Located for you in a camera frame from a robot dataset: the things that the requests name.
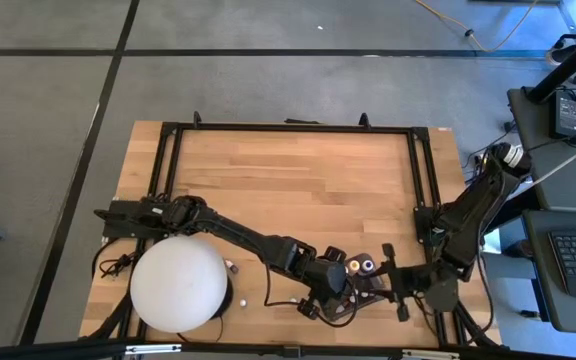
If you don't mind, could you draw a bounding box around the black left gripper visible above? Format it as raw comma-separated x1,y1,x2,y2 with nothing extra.
295,244,350,322

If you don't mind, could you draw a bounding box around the dark grey plastic bin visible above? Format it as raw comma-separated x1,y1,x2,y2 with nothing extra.
325,254,394,324

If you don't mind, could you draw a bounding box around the black stand pole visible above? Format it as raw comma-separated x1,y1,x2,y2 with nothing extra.
525,22,576,104

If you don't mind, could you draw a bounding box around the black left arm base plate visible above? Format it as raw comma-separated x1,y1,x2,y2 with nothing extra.
93,198,169,239

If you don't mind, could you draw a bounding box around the black power adapter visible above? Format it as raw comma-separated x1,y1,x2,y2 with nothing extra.
550,88,576,140

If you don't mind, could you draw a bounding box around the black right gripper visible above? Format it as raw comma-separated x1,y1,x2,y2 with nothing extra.
362,243,437,323

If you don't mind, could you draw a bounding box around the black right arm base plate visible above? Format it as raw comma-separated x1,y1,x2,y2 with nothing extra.
413,205,449,246

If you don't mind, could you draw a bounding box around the silver metal bracket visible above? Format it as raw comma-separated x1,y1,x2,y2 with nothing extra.
401,349,460,360
125,343,183,356

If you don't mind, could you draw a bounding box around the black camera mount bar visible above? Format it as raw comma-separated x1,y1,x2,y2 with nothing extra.
0,337,576,360

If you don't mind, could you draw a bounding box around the black lamp cable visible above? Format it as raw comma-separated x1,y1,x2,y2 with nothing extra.
175,314,225,345

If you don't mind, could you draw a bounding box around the white globe lamp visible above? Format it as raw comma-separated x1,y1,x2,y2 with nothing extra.
129,235,233,335

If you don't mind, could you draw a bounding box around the black cable bundle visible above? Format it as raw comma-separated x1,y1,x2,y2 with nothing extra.
92,238,139,280

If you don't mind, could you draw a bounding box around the yellow floor cable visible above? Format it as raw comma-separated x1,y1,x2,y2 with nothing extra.
414,0,539,53

